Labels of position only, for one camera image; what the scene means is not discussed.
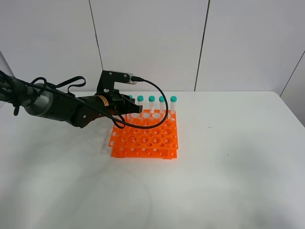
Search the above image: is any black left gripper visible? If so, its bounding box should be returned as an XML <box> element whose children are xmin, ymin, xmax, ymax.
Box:
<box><xmin>95</xmin><ymin>90</ymin><xmax>141</xmax><ymax>115</ymax></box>

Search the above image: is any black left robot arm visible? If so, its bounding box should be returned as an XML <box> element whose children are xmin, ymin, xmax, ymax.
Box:
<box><xmin>0</xmin><ymin>71</ymin><xmax>142</xmax><ymax>128</ymax></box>

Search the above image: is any rack tube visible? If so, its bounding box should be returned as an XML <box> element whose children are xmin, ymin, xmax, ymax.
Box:
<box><xmin>159</xmin><ymin>96</ymin><xmax>166</xmax><ymax>114</ymax></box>
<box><xmin>170</xmin><ymin>96</ymin><xmax>177</xmax><ymax>115</ymax></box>
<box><xmin>128</xmin><ymin>95</ymin><xmax>134</xmax><ymax>120</ymax></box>
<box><xmin>137</xmin><ymin>95</ymin><xmax>144</xmax><ymax>114</ymax></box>
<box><xmin>149</xmin><ymin>95</ymin><xmax>155</xmax><ymax>114</ymax></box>

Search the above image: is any orange test tube rack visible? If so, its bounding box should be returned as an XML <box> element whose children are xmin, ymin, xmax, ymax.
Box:
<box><xmin>109</xmin><ymin>113</ymin><xmax>178</xmax><ymax>159</ymax></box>

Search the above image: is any left camera cable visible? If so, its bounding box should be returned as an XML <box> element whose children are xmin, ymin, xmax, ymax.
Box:
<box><xmin>0</xmin><ymin>69</ymin><xmax>170</xmax><ymax>129</ymax></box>

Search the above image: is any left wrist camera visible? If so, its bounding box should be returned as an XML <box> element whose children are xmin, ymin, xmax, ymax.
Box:
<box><xmin>96</xmin><ymin>70</ymin><xmax>137</xmax><ymax>94</ymax></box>

